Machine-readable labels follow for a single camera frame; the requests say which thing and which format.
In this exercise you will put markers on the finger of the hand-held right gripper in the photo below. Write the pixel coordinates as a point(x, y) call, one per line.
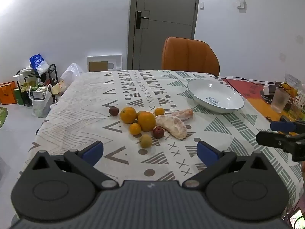
point(282, 126)
point(269, 138)

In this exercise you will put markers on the grey door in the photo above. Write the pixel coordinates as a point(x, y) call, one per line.
point(164, 23)

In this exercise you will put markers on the frosted glass cup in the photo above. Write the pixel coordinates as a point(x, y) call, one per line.
point(280, 100)

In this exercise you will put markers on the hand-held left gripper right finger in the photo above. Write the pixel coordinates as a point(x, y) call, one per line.
point(206, 152)

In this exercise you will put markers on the black metal rack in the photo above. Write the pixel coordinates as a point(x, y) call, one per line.
point(53, 74)

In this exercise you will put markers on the green floor mat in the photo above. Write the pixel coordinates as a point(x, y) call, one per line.
point(2, 116)

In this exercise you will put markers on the green box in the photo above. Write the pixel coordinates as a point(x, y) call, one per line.
point(18, 96)

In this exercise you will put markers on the brown paper bag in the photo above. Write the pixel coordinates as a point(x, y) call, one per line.
point(59, 87)

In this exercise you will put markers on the small peeled pomelo segment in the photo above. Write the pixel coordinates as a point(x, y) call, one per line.
point(183, 114)

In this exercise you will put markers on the smartphone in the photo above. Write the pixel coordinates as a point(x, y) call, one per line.
point(297, 219)

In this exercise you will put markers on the dark red jujube fruit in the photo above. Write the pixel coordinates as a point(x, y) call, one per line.
point(114, 111)

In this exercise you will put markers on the clear yellow snack packet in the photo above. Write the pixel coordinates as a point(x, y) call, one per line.
point(292, 82)

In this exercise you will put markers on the small orange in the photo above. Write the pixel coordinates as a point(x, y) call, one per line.
point(159, 111)
point(135, 128)

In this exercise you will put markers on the white grey power adapter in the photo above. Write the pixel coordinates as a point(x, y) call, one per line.
point(269, 89)

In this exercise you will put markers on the red orange table mat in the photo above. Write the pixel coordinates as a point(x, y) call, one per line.
point(255, 100)

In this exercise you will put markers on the orange chair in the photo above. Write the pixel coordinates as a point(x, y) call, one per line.
point(189, 56)

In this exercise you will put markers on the clear plastic bag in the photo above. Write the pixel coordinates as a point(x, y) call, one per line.
point(71, 72)

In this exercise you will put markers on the white tote bag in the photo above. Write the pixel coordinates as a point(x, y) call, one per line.
point(41, 105)

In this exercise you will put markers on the large white wall switch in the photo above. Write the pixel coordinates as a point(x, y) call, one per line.
point(241, 3)

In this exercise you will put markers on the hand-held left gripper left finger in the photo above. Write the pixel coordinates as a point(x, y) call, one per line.
point(93, 151)

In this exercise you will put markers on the small white wall switch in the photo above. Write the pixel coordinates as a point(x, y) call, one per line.
point(202, 5)

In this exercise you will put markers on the white foam packaging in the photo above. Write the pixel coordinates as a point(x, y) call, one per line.
point(104, 63)

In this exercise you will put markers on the large peeled pomelo segment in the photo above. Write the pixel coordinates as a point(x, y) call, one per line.
point(172, 125)

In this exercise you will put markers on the patterned tablecloth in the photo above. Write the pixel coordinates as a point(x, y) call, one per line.
point(95, 114)

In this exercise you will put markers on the large orange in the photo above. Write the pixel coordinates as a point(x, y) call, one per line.
point(128, 115)
point(146, 121)

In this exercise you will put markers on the white plate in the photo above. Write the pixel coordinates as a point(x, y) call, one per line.
point(215, 96)

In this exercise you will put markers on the orange paper bag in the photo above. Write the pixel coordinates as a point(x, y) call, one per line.
point(7, 93)

